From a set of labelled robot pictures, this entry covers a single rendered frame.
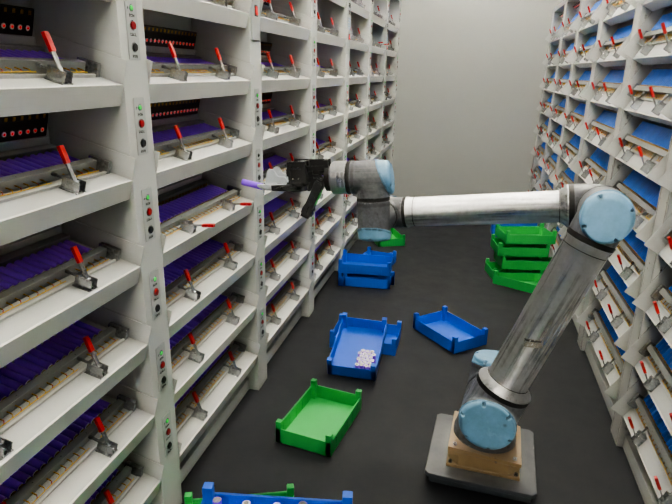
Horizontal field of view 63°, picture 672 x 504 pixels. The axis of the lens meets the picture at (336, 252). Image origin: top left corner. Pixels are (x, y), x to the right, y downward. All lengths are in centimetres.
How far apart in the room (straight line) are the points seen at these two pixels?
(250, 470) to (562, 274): 110
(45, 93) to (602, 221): 116
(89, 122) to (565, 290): 115
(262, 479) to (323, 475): 19
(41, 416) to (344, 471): 98
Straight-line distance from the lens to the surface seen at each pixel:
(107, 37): 129
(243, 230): 199
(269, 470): 187
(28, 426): 120
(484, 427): 157
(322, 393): 217
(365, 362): 228
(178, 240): 151
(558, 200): 155
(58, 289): 121
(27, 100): 107
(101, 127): 132
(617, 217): 140
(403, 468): 189
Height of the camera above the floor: 120
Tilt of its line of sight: 18 degrees down
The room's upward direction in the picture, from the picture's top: 1 degrees clockwise
